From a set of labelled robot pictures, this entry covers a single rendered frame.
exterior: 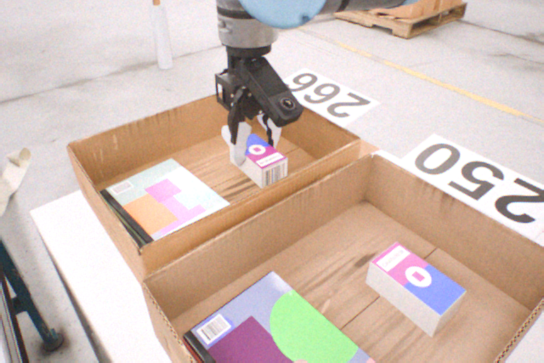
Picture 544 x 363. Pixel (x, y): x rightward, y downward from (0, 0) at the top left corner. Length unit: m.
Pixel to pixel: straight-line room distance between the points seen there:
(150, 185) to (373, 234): 0.36
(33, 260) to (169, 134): 1.13
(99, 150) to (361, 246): 0.45
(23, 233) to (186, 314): 1.46
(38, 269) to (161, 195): 1.15
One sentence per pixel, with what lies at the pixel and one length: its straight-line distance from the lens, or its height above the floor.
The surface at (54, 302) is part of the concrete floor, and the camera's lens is 1.64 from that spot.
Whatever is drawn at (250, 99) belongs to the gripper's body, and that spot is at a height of 0.91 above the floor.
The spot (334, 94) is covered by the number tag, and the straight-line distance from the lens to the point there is 0.77.
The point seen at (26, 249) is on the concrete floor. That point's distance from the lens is 1.87.
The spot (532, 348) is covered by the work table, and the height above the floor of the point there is 0.75.
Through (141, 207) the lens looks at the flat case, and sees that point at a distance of 0.65.
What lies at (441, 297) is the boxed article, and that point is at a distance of 0.53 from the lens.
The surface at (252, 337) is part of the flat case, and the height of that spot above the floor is 0.78.
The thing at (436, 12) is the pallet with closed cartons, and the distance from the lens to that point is 4.22.
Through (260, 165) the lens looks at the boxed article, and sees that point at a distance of 0.68.
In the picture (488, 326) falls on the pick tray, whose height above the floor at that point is 0.76.
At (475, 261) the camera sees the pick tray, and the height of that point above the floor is 0.78.
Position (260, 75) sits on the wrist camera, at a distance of 0.62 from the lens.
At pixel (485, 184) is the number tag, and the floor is 0.86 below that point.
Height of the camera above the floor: 1.20
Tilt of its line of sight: 35 degrees down
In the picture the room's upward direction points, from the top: straight up
